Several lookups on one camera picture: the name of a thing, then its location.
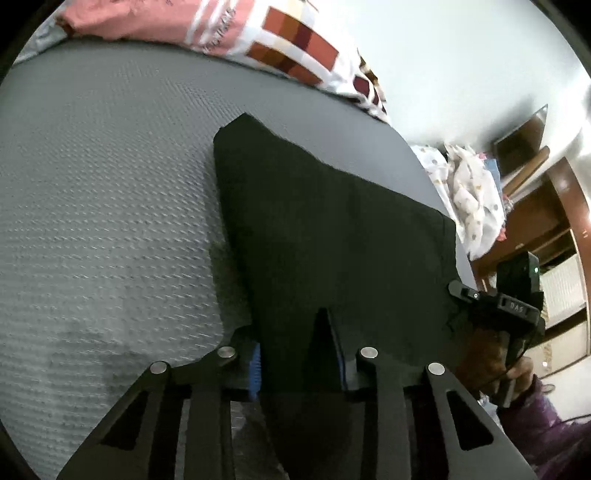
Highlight grey textured mattress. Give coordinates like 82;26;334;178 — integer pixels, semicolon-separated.
1;40;448;479

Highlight pink patchwork pillow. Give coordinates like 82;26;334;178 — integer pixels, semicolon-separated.
58;0;388;122

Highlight brown wooden furniture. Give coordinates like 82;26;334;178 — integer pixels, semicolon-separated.
471;104;591;377

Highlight white dotted cloth pile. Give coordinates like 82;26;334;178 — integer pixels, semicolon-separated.
411;144;510;261

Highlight purple sleeved right forearm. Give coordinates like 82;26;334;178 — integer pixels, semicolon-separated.
498;377;590;480

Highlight right hand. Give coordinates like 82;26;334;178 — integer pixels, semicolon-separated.
455;329;534;400

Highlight black pants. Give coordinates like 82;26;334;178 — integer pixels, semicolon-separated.
212;112;469;480

